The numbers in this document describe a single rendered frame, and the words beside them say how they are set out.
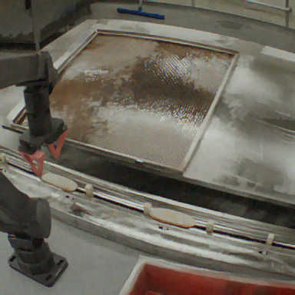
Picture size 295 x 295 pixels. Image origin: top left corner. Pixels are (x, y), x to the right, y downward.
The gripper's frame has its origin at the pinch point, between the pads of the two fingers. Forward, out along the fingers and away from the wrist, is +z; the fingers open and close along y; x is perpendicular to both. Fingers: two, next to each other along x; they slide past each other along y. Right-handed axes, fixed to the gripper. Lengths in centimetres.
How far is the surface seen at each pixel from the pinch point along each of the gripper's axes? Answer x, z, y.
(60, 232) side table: 8.2, 9.4, 10.3
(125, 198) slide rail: 17.9, 6.2, -3.2
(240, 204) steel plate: 41.5, 9.2, -13.4
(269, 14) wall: -5, 67, -373
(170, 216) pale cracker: 29.3, 5.4, -1.0
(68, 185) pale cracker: 4.8, 5.2, -0.7
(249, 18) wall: -28, 77, -373
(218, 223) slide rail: 39.1, 6.4, -3.1
